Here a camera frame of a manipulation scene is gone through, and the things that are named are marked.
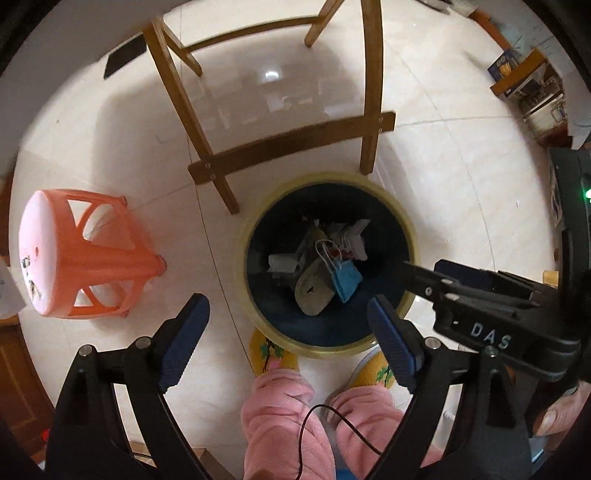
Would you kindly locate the wooden chair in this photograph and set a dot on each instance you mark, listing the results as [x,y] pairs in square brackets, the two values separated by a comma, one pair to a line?
[281,145]

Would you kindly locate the person's pink pants leg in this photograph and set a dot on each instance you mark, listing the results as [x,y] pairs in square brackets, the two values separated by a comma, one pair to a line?
[281,429]
[369,415]

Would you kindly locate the person's right pink pants leg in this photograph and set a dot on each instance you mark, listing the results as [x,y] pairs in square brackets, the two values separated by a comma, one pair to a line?
[369,415]

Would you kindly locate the white paper sheet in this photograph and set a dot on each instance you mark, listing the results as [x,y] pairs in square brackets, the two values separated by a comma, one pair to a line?
[9,293]

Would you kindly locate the person's left pink pants leg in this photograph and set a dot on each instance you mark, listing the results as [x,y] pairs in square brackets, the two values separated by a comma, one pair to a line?
[281,429]

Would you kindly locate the white paper scrap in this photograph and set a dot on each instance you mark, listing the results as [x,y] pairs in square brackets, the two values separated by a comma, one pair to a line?
[282,263]

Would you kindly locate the person's left yellow slipper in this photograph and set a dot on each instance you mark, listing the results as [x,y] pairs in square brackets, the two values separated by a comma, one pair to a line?
[272,353]

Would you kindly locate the blue face mask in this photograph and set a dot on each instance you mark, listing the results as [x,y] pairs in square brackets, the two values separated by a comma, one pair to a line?
[346,281]

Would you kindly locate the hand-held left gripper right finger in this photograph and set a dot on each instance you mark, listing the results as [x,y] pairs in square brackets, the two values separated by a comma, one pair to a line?
[392,341]

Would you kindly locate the brown wooden cabinet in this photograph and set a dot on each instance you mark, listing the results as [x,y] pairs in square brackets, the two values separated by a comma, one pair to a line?
[23,383]

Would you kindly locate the white paper trash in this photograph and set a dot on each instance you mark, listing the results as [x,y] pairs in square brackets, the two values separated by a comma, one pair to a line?
[353,235]

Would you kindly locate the person's right yellow slipper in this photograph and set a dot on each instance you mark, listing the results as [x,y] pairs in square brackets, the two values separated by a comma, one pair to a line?
[376,374]

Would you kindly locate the person's yellow slipper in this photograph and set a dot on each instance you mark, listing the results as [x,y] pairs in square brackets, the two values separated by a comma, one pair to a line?
[376,374]
[272,353]

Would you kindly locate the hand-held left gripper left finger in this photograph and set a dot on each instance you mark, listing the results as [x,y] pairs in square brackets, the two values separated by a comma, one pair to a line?
[184,341]

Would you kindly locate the person's right hand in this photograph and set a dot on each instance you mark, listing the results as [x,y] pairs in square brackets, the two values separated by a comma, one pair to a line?
[563,413]

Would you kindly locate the blue and yellow box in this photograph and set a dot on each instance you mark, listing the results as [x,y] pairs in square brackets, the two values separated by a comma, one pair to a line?
[503,67]

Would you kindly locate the round yellow-rimmed bin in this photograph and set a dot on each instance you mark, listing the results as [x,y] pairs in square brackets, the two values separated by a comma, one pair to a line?
[277,318]

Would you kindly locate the black floor mat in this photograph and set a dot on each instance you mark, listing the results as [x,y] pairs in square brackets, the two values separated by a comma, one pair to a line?
[123,56]

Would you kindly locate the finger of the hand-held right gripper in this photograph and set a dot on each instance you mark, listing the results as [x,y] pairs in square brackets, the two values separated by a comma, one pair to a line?
[429,286]
[466,274]

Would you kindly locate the small wooden shelf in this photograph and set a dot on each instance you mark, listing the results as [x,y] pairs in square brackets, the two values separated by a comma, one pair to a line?
[526,69]

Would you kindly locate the orange plastic stool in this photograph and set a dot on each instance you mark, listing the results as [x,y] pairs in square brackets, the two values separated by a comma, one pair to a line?
[60,258]

